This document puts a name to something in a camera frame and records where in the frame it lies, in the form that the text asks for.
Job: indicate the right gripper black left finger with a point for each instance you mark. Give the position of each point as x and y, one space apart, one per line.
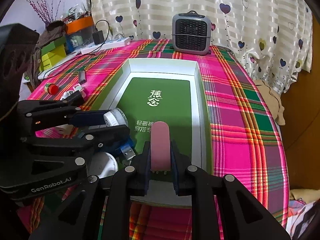
100 208

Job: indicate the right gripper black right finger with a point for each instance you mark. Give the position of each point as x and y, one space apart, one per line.
222 207

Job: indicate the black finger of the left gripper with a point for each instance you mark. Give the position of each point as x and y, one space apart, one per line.
36 115
87 143

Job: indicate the red cap brown bottle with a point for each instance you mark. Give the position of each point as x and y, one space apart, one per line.
51 89

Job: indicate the white disc green base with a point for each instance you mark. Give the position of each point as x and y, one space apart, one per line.
102 165

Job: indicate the white panda gadget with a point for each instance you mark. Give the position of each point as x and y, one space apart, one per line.
66 95

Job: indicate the small white round jar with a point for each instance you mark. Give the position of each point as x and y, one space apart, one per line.
115 117

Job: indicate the blue usb stick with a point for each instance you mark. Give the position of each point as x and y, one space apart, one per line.
122 148

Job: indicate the white usb charger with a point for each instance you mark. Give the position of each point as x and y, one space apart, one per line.
65 129

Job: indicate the pink clip gadget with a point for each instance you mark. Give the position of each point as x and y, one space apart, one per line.
79 88

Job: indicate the yellow box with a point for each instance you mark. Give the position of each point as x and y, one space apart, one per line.
51 58

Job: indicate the green box lid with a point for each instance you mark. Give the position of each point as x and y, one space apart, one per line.
52 45

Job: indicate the plaid tablecloth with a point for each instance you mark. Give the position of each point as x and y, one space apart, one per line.
244 138

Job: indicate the brown cloth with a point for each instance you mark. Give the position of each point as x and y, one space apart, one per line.
53 31

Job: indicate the orange lid storage bin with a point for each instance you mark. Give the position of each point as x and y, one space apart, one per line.
79 33

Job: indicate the black power adapter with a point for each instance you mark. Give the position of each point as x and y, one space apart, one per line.
98 37

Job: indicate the pink flower branches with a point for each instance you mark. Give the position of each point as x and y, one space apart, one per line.
47 12

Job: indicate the white power strip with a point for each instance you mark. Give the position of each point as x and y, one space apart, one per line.
121 42

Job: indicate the green cardboard box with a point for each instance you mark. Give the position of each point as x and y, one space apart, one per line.
172 91

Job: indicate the grey mini heater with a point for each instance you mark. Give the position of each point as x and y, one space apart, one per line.
191 33

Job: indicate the heart pattern curtain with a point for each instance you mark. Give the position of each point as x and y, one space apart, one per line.
272 39

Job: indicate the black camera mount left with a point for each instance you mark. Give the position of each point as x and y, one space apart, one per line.
17 45

